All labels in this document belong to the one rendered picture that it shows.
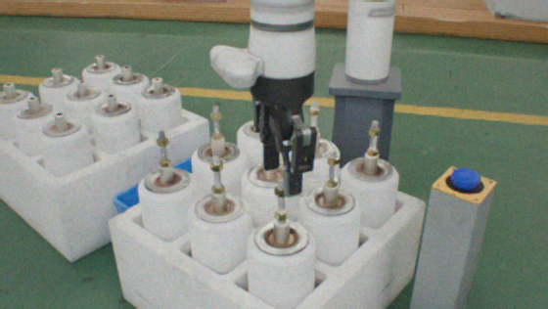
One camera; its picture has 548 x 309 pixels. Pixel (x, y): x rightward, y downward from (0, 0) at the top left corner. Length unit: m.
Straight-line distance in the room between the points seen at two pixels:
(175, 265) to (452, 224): 0.41
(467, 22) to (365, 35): 1.52
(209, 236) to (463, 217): 0.35
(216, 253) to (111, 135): 0.43
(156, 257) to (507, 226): 0.78
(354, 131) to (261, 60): 0.58
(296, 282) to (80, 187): 0.51
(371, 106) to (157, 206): 0.49
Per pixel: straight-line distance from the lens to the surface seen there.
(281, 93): 0.59
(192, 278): 0.81
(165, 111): 1.19
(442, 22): 2.56
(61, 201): 1.08
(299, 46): 0.58
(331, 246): 0.81
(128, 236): 0.90
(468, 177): 0.77
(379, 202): 0.89
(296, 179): 0.64
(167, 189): 0.86
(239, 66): 0.56
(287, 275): 0.73
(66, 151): 1.08
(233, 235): 0.78
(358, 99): 1.11
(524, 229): 1.29
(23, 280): 1.16
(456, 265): 0.82
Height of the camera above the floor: 0.71
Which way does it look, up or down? 30 degrees down
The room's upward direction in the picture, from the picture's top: straight up
